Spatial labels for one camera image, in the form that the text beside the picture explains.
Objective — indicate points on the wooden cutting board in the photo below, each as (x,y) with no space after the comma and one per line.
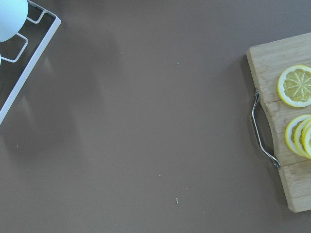
(267,62)

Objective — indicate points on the white wire dish rack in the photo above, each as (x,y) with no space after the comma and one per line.
(19,54)

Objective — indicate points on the middle stacked lemon slice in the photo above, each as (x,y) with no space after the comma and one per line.
(298,138)

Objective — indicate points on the single lemon slice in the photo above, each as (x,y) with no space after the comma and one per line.
(294,86)

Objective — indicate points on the front stacked lemon slice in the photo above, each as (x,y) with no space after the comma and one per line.
(289,134)

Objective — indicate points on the stacked lemon slice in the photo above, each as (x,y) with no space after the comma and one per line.
(306,139)
(298,138)
(289,134)

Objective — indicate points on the pale blue cup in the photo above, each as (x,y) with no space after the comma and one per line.
(13,14)

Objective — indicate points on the metal cutting board handle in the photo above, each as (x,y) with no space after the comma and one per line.
(274,160)

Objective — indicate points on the back stacked lemon slice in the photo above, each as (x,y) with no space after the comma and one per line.
(306,139)

